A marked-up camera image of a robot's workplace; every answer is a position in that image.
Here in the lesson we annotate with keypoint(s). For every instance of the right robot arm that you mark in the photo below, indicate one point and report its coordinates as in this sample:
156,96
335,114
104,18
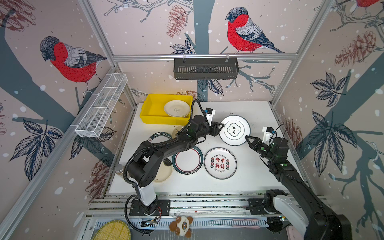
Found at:
314,220

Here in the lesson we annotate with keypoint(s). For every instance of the yellow plastic bin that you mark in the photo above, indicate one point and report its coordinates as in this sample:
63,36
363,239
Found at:
153,109

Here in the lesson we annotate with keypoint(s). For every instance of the white wire mesh basket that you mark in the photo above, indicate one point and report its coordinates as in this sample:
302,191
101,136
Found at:
98,114

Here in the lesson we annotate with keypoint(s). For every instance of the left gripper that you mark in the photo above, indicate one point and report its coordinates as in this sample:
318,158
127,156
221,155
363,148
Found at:
215,131

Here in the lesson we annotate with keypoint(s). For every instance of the black hanging basket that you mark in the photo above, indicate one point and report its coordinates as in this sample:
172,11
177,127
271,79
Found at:
206,69

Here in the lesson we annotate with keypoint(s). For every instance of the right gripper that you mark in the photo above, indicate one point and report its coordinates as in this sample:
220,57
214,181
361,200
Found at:
256,143

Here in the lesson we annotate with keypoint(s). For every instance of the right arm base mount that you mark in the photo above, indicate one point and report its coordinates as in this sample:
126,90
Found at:
265,205

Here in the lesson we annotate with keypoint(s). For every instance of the dark green lettered rim plate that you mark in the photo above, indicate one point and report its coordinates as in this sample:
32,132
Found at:
159,137

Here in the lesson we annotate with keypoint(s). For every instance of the white green cloud plate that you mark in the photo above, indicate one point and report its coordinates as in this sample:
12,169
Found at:
234,131

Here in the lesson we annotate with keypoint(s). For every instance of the pink tray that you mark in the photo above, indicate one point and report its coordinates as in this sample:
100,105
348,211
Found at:
291,232

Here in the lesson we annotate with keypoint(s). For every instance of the cream bear plate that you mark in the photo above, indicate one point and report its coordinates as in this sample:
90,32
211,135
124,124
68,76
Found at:
177,109

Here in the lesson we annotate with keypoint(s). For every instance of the spice jar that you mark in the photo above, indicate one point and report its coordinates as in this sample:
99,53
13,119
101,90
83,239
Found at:
119,170

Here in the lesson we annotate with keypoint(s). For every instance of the large green red rimmed plate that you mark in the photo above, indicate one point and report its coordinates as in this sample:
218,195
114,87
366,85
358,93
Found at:
188,162

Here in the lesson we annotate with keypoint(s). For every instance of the cream plate with dark spot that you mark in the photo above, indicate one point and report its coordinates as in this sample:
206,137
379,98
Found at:
164,172

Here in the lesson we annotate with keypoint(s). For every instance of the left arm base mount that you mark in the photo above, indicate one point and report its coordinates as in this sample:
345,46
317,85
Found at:
157,208

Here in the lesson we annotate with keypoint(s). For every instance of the panda plush toy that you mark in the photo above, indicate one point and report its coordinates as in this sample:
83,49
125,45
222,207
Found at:
181,226

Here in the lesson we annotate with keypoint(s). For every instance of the yellow bamboo mat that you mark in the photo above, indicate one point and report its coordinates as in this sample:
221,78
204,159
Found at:
113,230

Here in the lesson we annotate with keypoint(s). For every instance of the red characters white plate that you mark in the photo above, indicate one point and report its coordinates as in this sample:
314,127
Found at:
220,163

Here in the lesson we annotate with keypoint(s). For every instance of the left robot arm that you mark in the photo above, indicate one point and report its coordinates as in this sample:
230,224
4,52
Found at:
142,167

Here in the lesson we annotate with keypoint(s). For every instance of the small cream patterned plate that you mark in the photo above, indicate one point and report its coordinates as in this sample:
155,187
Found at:
176,131

